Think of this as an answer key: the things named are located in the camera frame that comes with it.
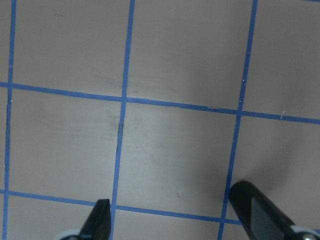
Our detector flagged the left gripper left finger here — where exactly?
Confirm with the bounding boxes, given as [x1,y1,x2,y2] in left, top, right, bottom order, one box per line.
[78,199,111,240]

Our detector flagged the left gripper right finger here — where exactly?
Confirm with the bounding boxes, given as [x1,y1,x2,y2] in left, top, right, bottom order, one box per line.
[250,197,293,240]

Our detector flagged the dark wine bottle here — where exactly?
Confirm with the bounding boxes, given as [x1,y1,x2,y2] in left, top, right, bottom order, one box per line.
[228,180,296,227]

